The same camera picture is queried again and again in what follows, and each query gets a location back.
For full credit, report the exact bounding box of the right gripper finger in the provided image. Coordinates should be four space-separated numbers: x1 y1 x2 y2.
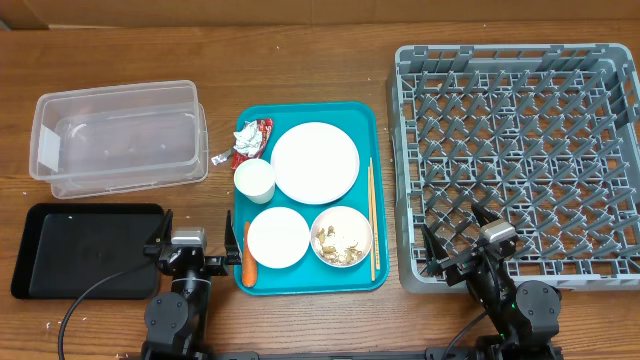
422 224 449 276
471 203 502 228

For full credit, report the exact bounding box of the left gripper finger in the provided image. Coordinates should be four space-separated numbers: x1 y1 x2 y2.
143 209 173 258
224 210 243 265

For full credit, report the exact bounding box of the small white bowl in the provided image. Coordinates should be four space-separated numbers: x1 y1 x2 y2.
247 207 310 269

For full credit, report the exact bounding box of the white paper cup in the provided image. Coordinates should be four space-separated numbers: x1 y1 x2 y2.
234 159 276 204

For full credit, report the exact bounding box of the white bowl with food scraps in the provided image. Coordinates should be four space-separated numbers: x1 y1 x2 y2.
310 206 373 268

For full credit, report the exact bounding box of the large white plate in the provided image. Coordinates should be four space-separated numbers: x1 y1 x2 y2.
270 122 360 205

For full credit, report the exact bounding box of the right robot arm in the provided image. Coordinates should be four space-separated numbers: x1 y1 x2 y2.
422 203 563 360

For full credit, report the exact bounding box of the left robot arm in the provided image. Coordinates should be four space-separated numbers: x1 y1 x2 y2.
141 211 242 359

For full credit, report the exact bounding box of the grey dishwasher rack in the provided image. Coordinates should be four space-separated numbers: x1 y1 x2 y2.
387 43 639 293

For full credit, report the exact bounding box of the orange carrot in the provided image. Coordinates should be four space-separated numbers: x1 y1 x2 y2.
242 221 258 288

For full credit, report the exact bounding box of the black plastic tray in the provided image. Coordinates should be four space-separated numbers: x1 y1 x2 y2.
10 203 164 300

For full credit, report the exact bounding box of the left wooden chopstick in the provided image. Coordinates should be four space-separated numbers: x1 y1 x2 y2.
367 165 376 282

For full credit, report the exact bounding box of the wooden chopstick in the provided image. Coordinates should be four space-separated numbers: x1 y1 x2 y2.
369 158 380 275
367 165 376 282

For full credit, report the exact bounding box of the right wooden chopstick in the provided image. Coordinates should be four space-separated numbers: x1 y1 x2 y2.
369 158 380 275

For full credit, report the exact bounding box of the crumpled red foil wrapper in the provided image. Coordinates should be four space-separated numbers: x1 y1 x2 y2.
211 118 274 170

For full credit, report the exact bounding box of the clear plastic storage bin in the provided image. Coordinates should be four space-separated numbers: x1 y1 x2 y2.
29 80 209 199

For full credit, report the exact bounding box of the teal serving tray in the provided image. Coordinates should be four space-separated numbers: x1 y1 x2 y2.
233 101 391 296

